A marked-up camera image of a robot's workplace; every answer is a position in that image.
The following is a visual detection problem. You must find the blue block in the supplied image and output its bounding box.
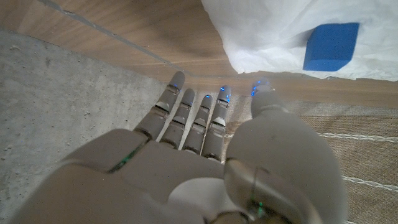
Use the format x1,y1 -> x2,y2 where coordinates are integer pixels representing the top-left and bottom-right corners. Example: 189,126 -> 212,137
302,22 -> 360,72

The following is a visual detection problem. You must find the beige striped curtain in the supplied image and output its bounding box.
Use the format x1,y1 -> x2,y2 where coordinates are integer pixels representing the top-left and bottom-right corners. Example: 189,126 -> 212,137
192,91 -> 398,224

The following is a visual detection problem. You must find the white cloth napkin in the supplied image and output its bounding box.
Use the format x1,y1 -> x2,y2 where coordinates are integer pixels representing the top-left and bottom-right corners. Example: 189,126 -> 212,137
201,0 -> 398,82

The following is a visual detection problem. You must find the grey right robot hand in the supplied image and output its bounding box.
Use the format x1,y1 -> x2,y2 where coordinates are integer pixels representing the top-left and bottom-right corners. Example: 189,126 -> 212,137
9,70 -> 349,224

